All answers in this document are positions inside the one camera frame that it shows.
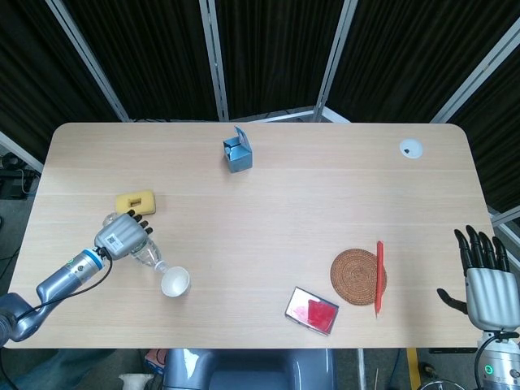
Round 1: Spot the clear plastic bottle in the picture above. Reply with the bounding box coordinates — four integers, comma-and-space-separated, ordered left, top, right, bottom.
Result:
102, 211, 171, 276

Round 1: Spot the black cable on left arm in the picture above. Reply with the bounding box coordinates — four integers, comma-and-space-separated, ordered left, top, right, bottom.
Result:
15, 247, 115, 326

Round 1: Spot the white round cable grommet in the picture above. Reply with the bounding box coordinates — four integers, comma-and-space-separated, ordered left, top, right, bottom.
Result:
398, 137, 424, 160

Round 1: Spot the chrome stool base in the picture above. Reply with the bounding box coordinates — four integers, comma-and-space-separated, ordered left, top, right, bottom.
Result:
421, 375, 481, 390

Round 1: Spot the red pen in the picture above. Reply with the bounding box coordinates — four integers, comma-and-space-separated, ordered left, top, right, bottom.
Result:
374, 240, 386, 319

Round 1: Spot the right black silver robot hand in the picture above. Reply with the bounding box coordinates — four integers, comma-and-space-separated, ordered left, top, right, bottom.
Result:
436, 224, 520, 332

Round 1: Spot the round woven brown coaster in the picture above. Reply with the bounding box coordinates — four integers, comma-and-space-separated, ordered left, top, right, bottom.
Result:
330, 249, 388, 306

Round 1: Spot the colourful printed carton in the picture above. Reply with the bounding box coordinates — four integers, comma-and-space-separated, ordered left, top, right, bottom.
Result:
143, 348, 169, 373

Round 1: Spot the yellow strip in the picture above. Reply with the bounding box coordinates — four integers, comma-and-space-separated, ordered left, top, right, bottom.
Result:
407, 348, 421, 390

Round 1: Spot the white bag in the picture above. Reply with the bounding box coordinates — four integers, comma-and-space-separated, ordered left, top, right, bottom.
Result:
119, 372, 156, 390

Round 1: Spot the metal tin red ink pad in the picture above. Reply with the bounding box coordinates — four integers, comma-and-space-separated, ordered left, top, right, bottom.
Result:
283, 286, 340, 336

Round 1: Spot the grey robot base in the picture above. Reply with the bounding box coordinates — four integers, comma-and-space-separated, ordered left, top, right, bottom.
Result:
162, 348, 336, 390

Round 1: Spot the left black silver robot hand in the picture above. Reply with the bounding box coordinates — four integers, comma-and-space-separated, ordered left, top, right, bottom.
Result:
93, 209, 154, 261

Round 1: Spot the white paper cup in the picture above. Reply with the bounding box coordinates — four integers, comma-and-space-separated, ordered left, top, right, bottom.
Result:
160, 266, 193, 298

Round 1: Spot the open blue cardboard box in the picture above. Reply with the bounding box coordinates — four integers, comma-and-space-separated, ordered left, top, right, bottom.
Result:
222, 125, 254, 174

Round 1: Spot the black electronic device on floor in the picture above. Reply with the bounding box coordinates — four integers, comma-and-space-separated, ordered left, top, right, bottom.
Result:
0, 153, 42, 201

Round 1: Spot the yellow sponge with hole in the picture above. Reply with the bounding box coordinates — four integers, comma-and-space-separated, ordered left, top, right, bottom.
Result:
115, 190, 158, 216

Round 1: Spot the black fabric partition panel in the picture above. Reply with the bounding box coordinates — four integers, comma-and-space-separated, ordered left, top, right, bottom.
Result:
314, 0, 520, 124
0, 0, 132, 163
429, 28, 520, 228
45, 0, 228, 122
198, 0, 358, 122

